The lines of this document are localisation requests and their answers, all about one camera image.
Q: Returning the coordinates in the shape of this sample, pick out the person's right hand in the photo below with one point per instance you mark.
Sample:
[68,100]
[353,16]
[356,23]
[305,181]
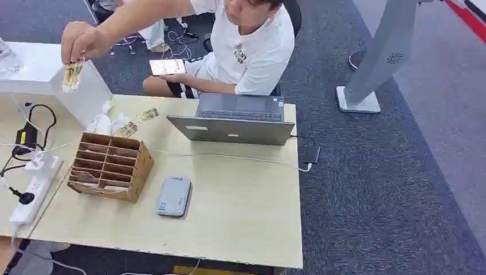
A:
[81,38]

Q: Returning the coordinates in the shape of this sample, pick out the person's left hand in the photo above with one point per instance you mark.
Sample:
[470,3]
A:
[178,78]

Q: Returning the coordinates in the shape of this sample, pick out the smartphone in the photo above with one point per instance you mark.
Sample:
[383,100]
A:
[167,66]

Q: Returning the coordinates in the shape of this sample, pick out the person in background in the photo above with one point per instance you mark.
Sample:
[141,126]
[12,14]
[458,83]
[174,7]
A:
[153,34]

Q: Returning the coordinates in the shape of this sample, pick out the white translucent box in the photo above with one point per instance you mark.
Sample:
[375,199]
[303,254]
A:
[34,70]

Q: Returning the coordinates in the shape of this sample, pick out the grey laptop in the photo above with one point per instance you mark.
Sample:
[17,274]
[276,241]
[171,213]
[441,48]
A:
[235,129]

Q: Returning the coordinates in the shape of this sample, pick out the clear plastic bottle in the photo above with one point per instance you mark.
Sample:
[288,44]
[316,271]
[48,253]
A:
[7,57]

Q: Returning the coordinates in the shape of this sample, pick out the crumpled white tissue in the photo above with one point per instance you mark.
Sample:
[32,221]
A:
[101,122]

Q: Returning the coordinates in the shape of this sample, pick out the wooden card box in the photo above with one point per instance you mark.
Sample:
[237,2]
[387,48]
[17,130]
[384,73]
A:
[114,167]

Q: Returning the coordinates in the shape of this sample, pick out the black power adapter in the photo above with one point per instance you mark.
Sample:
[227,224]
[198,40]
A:
[26,137]

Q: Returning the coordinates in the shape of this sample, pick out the grey pocket device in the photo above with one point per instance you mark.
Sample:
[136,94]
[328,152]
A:
[174,196]

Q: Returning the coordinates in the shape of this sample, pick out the white plug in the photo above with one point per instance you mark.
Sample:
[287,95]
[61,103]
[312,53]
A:
[35,162]

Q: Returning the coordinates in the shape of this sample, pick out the black charger brick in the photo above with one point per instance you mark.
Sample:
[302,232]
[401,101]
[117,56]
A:
[310,154]

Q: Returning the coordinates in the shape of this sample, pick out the white power strip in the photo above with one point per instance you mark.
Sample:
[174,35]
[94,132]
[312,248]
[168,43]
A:
[36,191]

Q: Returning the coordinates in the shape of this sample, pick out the black plug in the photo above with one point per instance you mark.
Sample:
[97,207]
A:
[24,197]

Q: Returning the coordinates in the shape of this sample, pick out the round black base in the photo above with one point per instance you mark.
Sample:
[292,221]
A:
[355,60]

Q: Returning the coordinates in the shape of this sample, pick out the grey floor stand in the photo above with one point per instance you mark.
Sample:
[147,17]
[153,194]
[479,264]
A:
[383,49]

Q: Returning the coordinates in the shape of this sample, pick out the grey cloth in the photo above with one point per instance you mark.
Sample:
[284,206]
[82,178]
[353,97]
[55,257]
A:
[36,258]

